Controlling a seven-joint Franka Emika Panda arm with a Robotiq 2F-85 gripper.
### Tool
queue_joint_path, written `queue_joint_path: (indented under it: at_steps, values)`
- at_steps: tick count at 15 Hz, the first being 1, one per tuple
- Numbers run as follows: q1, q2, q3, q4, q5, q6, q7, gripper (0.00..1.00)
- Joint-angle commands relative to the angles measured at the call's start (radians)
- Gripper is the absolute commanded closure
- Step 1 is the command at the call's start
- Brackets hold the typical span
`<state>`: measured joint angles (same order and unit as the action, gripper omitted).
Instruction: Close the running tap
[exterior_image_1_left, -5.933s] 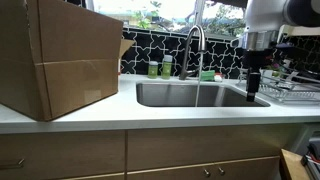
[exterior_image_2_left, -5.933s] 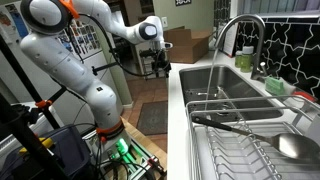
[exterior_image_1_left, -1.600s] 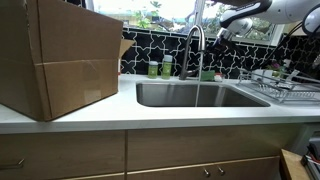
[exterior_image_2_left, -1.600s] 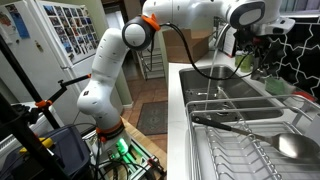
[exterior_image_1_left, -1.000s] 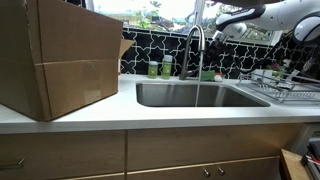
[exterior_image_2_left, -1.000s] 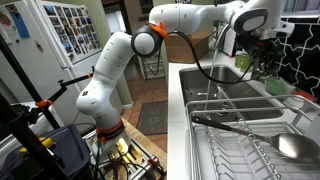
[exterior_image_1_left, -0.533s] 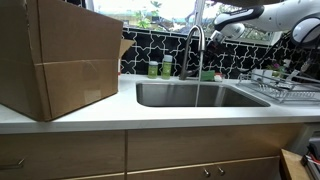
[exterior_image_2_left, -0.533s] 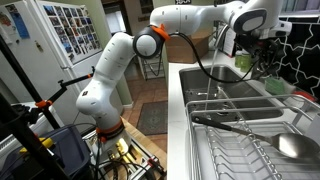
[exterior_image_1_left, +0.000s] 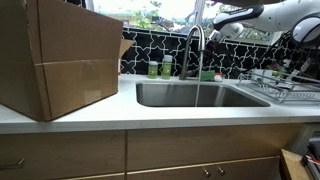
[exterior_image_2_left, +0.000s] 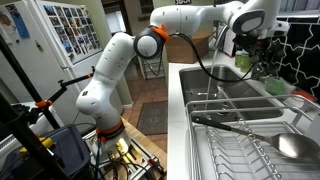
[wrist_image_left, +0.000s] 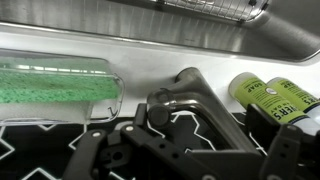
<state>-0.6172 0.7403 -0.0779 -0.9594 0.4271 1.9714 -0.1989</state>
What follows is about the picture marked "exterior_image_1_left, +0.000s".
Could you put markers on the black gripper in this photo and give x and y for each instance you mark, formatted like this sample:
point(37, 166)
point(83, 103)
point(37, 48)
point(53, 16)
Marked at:
point(215, 49)

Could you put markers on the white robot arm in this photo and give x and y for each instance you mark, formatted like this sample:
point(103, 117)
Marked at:
point(283, 16)

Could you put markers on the running water stream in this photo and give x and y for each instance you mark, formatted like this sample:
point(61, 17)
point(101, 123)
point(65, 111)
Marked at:
point(199, 80)

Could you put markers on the green sponge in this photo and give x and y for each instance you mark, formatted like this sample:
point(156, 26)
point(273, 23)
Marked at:
point(207, 76)

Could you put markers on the small white orange scrubber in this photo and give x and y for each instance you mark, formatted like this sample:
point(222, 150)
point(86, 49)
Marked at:
point(218, 78)

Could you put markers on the brushed steel gooseneck faucet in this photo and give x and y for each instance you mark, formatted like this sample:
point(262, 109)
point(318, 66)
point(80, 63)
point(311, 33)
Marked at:
point(185, 58)

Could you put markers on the tall green soap bottle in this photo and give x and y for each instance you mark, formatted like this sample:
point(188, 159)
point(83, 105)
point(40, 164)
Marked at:
point(167, 68)

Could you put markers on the small pink flowering plant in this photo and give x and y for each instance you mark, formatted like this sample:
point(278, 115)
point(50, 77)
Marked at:
point(275, 66)

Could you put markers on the short green soap bottle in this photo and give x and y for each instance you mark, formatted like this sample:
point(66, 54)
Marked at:
point(153, 70)

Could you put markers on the stainless steel sink basin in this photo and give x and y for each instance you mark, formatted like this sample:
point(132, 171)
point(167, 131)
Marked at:
point(166, 95)

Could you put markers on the wooden kitchen cabinet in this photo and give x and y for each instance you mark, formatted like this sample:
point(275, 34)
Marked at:
point(200, 146)

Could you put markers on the round metal cabinet knob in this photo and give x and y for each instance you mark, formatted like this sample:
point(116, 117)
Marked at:
point(221, 170)
point(206, 172)

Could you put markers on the wooden side table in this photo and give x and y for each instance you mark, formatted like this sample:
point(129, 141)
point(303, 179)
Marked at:
point(291, 166)

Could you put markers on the black electronics box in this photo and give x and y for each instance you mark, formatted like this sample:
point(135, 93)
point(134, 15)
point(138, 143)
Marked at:
point(313, 156)

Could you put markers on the large brown cardboard box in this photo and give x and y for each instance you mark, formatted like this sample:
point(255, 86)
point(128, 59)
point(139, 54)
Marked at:
point(66, 50)

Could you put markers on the window with white frame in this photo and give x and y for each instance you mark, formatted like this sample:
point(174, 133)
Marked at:
point(166, 10)

